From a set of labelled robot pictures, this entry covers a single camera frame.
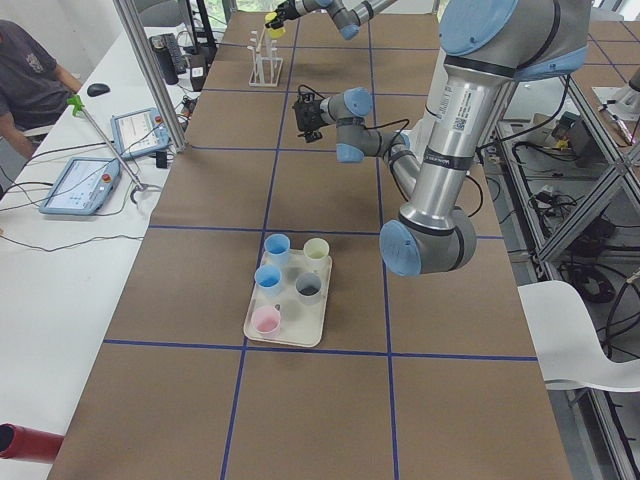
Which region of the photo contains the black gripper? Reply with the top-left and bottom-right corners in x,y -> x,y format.
265,1 -> 298,28
292,85 -> 323,143

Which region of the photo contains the yellow plastic cup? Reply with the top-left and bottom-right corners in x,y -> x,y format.
265,12 -> 286,39

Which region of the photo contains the grey plastic cup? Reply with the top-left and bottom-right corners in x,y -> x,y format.
295,272 -> 322,305

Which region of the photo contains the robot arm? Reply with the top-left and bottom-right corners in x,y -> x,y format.
265,0 -> 396,40
293,1 -> 591,276

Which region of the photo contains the pale green plastic cup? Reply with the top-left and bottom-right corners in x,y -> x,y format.
303,237 -> 330,261

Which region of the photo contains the blue plastic cup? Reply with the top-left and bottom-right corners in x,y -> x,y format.
254,264 -> 283,298
264,233 -> 291,267

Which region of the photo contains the pink plastic cup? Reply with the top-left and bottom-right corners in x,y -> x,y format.
250,305 -> 281,339

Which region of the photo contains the cream plastic tray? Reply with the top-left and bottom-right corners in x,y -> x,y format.
243,250 -> 332,348

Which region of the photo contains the black computer mouse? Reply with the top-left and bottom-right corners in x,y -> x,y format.
87,83 -> 111,97

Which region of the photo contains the metal rod stand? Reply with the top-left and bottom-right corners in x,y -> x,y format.
66,94 -> 162,205

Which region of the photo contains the teach pendant with red button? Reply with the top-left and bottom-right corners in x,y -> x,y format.
39,157 -> 120,216

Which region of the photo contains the seated person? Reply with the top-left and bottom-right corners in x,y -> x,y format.
1,20 -> 82,159

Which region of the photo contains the white chair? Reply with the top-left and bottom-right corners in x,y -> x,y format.
518,280 -> 639,393

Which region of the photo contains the red cylinder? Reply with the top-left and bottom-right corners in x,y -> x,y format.
1,423 -> 64,464

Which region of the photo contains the white wire cup rack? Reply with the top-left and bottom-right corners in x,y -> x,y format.
247,28 -> 284,87

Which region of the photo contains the aluminium frame post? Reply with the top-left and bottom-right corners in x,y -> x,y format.
113,0 -> 187,152

